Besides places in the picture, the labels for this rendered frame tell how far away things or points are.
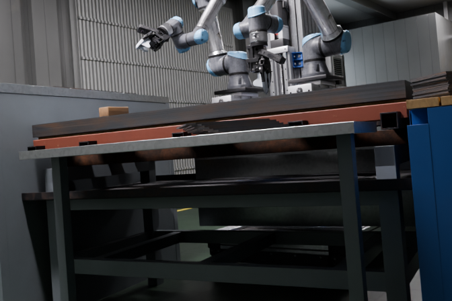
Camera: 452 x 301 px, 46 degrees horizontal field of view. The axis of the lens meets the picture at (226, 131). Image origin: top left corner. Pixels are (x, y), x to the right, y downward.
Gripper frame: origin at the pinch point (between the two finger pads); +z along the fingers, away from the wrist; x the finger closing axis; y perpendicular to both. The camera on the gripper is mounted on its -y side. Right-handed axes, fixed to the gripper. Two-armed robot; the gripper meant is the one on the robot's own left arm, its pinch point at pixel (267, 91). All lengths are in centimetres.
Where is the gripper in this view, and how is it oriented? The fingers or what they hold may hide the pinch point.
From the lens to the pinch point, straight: 219.3
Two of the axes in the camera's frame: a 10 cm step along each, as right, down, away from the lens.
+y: -8.8, 0.8, 4.7
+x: -4.7, 0.1, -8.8
